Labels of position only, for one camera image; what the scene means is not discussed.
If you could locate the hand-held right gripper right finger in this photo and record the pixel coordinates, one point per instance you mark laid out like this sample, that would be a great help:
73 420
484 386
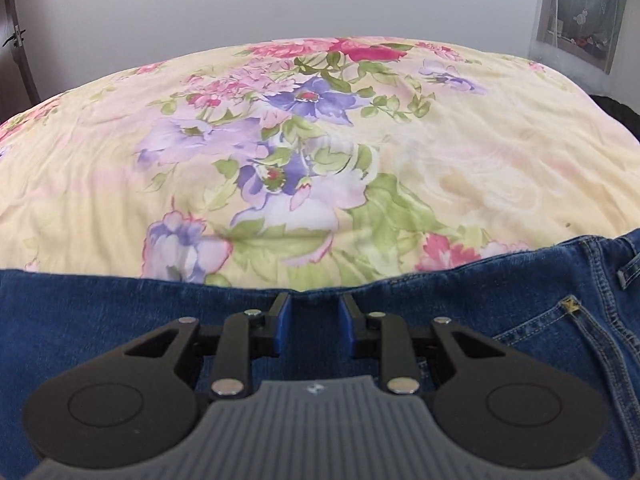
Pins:
346 327

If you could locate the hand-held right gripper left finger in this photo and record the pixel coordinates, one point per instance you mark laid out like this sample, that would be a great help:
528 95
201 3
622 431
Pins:
283 325

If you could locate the blue denim pants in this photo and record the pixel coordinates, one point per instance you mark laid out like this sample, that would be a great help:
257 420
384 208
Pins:
75 320

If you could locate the floral yellow bed sheet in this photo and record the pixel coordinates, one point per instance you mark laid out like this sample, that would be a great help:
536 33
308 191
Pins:
450 160

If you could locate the dark object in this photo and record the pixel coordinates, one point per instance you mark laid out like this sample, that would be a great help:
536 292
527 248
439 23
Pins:
617 110

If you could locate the dark door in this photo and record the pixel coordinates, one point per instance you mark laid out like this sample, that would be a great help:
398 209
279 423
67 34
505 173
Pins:
22 65

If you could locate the grey patterned curtain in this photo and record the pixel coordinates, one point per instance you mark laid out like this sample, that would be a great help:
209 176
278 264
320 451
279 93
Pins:
585 5

